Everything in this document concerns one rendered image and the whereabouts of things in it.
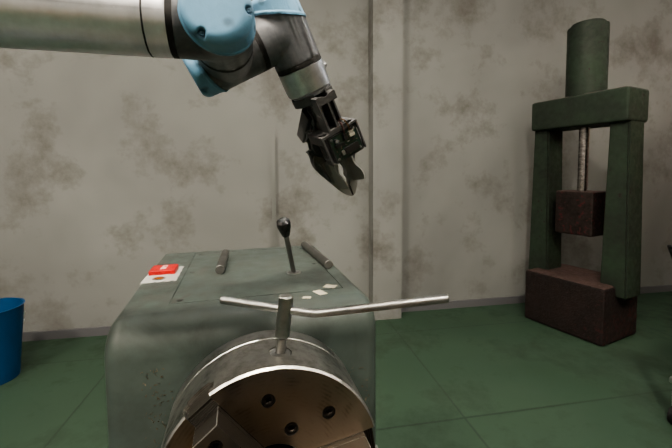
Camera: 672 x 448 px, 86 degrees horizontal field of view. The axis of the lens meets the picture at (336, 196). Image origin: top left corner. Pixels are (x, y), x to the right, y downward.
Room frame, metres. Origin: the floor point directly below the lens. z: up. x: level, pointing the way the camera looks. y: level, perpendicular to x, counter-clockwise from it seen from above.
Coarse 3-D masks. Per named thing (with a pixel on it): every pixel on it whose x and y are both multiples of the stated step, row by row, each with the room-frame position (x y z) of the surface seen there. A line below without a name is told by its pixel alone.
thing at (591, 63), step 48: (576, 48) 3.36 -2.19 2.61; (576, 96) 3.34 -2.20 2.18; (624, 96) 3.00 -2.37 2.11; (624, 144) 3.03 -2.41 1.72; (576, 192) 3.35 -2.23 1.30; (624, 192) 3.02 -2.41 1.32; (624, 240) 3.00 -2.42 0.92; (528, 288) 3.59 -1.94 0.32; (576, 288) 3.18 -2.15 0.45; (624, 288) 2.99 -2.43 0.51; (576, 336) 3.17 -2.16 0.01; (624, 336) 3.13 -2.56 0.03
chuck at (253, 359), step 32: (256, 352) 0.52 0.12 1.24; (320, 352) 0.57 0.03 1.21; (192, 384) 0.52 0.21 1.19; (224, 384) 0.46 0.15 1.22; (256, 384) 0.47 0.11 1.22; (288, 384) 0.48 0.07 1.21; (320, 384) 0.50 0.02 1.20; (352, 384) 0.54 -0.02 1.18; (256, 416) 0.47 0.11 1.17; (288, 416) 0.48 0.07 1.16; (320, 416) 0.50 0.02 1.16; (352, 416) 0.51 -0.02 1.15
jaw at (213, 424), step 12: (204, 396) 0.47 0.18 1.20; (192, 408) 0.47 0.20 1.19; (204, 408) 0.46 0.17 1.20; (216, 408) 0.45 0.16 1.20; (192, 420) 0.45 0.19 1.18; (204, 420) 0.45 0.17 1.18; (216, 420) 0.43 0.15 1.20; (228, 420) 0.45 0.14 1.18; (204, 432) 0.42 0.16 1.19; (216, 432) 0.42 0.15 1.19; (228, 432) 0.43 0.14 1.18; (240, 432) 0.45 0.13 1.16; (192, 444) 0.42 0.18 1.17; (204, 444) 0.42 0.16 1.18; (216, 444) 0.43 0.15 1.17; (228, 444) 0.42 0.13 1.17; (240, 444) 0.43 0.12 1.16; (252, 444) 0.46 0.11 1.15
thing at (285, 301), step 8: (280, 296) 0.52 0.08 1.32; (288, 296) 0.52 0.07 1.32; (280, 304) 0.52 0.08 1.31; (288, 304) 0.52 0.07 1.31; (280, 312) 0.52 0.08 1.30; (288, 312) 0.52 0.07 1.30; (280, 320) 0.52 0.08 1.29; (288, 320) 0.52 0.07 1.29; (280, 328) 0.52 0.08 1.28; (288, 328) 0.52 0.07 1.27; (280, 336) 0.52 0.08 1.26; (288, 336) 0.52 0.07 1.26; (280, 344) 0.52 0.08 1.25; (280, 352) 0.52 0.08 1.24
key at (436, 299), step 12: (228, 300) 0.53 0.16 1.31; (240, 300) 0.53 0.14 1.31; (252, 300) 0.53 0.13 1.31; (396, 300) 0.51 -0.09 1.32; (408, 300) 0.50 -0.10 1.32; (420, 300) 0.50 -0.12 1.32; (432, 300) 0.50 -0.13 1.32; (444, 300) 0.50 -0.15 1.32; (300, 312) 0.52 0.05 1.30; (312, 312) 0.52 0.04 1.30; (324, 312) 0.51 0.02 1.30; (336, 312) 0.51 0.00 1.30; (348, 312) 0.51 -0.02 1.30; (360, 312) 0.51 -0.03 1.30
